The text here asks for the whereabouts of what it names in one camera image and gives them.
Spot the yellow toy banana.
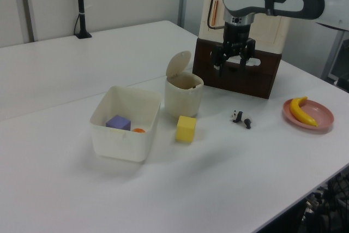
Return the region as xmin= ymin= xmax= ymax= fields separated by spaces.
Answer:
xmin=289 ymin=96 xmax=320 ymax=128

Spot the white drawer handle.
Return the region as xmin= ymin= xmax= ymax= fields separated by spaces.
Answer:
xmin=211 ymin=50 xmax=261 ymax=68

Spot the cream storage box with handle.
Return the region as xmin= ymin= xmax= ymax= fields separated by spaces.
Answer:
xmin=198 ymin=0 xmax=304 ymax=54

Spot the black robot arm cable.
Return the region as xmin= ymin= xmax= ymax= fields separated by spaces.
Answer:
xmin=207 ymin=0 xmax=231 ymax=30

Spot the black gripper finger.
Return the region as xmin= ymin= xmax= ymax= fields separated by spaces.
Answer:
xmin=211 ymin=41 xmax=231 ymax=77
xmin=237 ymin=38 xmax=257 ymax=71

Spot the purple cube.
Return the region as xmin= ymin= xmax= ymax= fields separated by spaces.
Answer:
xmin=105 ymin=115 xmax=132 ymax=132

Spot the black pole stand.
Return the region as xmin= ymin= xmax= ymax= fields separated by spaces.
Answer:
xmin=73 ymin=0 xmax=93 ymax=40

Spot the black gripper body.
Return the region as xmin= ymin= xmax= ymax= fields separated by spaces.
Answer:
xmin=223 ymin=22 xmax=251 ymax=51

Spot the white plastic storage bin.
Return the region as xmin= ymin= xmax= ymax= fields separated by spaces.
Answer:
xmin=89 ymin=85 xmax=163 ymax=163

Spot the yellow cube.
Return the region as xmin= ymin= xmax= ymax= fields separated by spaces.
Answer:
xmin=176 ymin=115 xmax=198 ymax=144

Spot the pink plate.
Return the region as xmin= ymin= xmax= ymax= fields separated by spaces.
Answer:
xmin=282 ymin=98 xmax=335 ymax=135

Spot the panda figurine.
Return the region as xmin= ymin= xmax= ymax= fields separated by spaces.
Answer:
xmin=228 ymin=109 xmax=253 ymax=130

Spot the cream trash can with lid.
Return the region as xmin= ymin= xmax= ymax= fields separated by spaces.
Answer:
xmin=164 ymin=50 xmax=205 ymax=120

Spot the dark wooden drawer cabinet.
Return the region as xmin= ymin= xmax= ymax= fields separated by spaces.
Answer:
xmin=192 ymin=37 xmax=282 ymax=100

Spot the black equipment under table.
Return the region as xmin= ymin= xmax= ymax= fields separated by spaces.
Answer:
xmin=298 ymin=171 xmax=349 ymax=233

